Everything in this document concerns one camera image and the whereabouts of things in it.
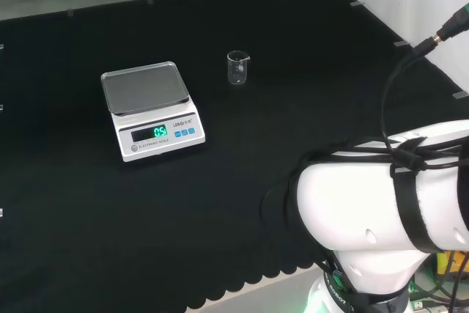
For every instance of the yellow stop button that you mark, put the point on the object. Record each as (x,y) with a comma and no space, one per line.
(459,263)

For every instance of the white electronic balance steel pan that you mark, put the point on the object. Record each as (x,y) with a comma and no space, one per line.
(154,115)

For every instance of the black bench cloth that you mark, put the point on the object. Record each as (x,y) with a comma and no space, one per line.
(183,217)

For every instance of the small clear glass beaker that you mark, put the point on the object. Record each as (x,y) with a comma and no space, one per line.
(237,69)

